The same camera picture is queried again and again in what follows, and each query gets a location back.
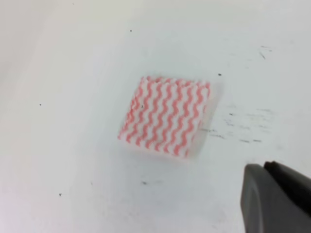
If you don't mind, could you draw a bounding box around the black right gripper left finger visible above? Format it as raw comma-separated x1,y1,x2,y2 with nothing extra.
241,164,311,233

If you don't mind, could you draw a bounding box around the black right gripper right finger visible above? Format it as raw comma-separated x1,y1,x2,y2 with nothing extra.
264,161,311,216

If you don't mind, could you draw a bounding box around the pink white wavy towel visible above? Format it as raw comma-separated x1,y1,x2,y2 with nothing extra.
118,76,210,157

